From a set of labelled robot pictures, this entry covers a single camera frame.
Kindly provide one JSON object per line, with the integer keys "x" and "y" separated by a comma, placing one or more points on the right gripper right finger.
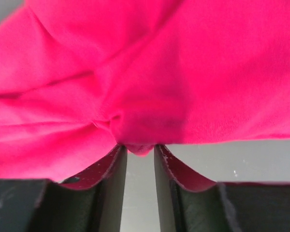
{"x": 190, "y": 202}

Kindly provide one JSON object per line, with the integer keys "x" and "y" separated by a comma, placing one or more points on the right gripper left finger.
{"x": 90, "y": 201}

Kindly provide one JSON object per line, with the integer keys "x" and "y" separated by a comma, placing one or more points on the pink t shirt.
{"x": 78, "y": 77}

